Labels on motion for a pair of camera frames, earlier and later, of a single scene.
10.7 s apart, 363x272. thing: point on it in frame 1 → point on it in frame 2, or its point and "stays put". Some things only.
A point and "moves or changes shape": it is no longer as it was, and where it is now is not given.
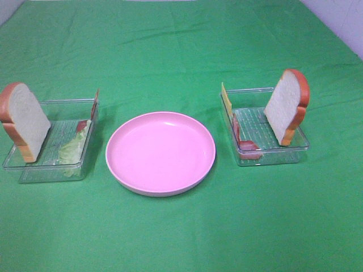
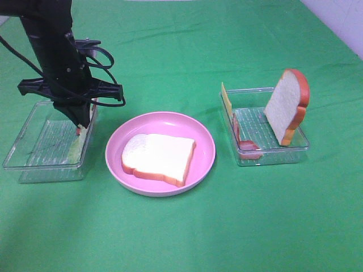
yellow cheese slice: [227, 100] stays put
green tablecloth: [148, 56] stays put
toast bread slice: [286, 110] stays put
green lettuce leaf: [70, 153] moves or changes shape
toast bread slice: [24, 122] → [162, 157]
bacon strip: [247, 149] stays put
